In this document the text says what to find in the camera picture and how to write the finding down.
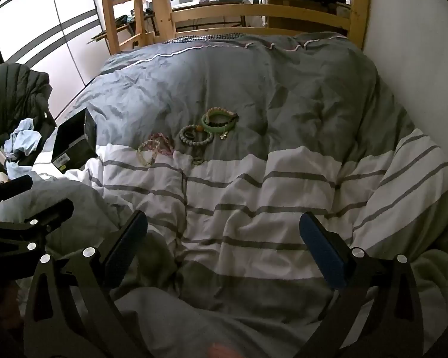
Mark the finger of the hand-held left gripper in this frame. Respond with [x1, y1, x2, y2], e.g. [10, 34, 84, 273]
[0, 198, 75, 260]
[0, 175, 34, 204]

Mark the black jewelry box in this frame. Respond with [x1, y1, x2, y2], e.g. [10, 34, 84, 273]
[51, 107, 98, 174]

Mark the grey beaded bracelet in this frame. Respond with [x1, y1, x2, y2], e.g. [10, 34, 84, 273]
[179, 125, 214, 145]

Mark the checkered bed sheet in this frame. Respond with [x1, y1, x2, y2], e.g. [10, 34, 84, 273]
[167, 32, 249, 44]

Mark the dark beaded bracelet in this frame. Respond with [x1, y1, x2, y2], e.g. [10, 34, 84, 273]
[208, 113, 240, 128]

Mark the wooden desk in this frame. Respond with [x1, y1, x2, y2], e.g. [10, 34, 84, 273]
[144, 0, 248, 32]

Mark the wooden ladder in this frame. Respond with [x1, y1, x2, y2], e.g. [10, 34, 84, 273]
[99, 0, 161, 56]

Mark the light blue cloth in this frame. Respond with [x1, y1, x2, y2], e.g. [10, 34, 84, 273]
[4, 118, 42, 180]

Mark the tan beaded bracelet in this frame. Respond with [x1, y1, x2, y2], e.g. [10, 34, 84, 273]
[206, 107, 234, 120]

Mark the black chair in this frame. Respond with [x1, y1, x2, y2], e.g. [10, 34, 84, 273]
[0, 112, 57, 175]

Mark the cluttered desk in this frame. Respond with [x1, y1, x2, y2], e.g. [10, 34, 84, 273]
[263, 0, 352, 32]

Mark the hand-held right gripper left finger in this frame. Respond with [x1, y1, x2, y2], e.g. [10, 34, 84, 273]
[22, 211, 150, 358]

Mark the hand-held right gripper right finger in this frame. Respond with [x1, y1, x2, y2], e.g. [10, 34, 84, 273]
[299, 212, 424, 358]

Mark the pale yellow beaded bracelet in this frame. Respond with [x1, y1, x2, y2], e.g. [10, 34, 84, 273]
[136, 140, 163, 168]

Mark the green jade bangle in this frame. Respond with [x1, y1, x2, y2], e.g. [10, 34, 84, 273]
[202, 114, 230, 135]

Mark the white grey striped wardrobe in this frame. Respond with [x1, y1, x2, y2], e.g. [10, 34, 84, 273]
[0, 0, 111, 87]

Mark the grey white striped duvet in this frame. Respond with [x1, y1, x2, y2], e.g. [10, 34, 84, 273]
[0, 32, 448, 358]

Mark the dark padded jacket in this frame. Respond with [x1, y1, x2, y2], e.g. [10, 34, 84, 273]
[0, 63, 57, 143]

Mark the pale green beaded bracelet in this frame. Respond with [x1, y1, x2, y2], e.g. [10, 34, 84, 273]
[191, 144, 206, 166]

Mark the pink beaded bracelet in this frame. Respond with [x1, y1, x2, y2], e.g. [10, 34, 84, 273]
[149, 133, 175, 156]

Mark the wooden bed frame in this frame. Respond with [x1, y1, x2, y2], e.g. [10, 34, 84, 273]
[145, 0, 372, 51]

